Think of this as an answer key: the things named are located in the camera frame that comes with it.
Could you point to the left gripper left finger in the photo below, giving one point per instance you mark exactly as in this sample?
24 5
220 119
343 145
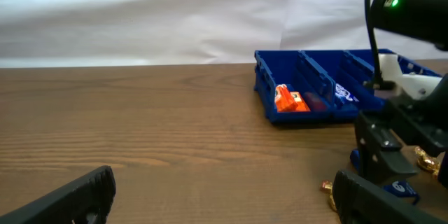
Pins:
70 203

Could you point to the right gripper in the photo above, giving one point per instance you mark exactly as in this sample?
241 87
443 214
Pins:
420 122

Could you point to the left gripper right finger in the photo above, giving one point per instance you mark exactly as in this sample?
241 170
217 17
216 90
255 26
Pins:
367 203

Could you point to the gold candy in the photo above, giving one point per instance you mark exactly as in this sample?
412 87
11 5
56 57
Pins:
326 186
427 164

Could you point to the blue candy pack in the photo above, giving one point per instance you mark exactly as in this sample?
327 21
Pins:
400 189
344 94

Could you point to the orange candy box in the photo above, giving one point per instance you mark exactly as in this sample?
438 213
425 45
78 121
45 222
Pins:
284 99
301 103

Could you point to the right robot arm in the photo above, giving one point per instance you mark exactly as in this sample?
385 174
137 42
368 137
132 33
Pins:
420 14

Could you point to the blue tray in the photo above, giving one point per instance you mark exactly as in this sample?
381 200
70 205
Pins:
280 66

